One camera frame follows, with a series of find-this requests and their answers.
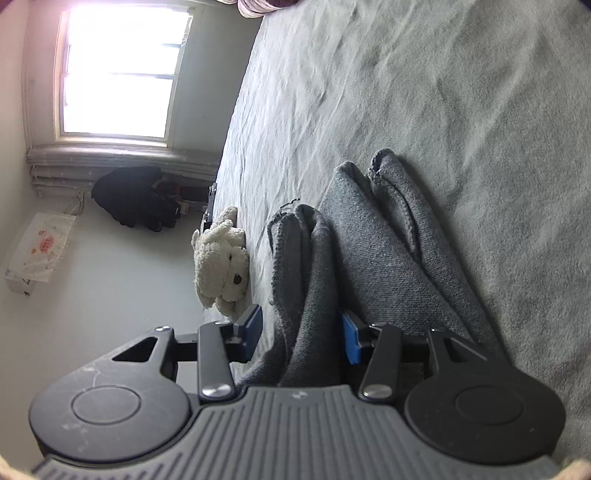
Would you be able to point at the pink folded quilt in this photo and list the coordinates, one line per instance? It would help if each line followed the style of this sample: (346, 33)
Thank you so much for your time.
(263, 7)

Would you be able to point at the window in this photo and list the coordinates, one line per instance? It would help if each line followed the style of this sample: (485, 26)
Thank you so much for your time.
(120, 74)

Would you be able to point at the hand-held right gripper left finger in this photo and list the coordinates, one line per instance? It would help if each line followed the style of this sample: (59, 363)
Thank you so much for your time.
(254, 325)

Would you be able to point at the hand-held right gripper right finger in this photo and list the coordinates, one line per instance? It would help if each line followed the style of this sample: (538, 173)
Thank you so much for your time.
(351, 338)

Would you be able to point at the white floral bag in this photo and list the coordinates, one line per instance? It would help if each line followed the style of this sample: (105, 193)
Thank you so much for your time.
(41, 251)

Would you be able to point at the white plush dog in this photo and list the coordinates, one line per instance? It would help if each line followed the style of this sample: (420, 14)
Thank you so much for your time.
(221, 263)

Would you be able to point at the black smartphone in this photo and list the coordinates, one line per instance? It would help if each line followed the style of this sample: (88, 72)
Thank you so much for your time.
(204, 225)

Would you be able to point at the grey knitted sweater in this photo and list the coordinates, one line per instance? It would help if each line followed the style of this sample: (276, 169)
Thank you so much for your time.
(383, 240)

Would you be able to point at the grey patterned curtain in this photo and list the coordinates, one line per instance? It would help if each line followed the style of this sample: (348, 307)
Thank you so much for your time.
(115, 161)

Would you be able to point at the dark hanging clothes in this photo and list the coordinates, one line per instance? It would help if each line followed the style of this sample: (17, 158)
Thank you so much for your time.
(134, 196)

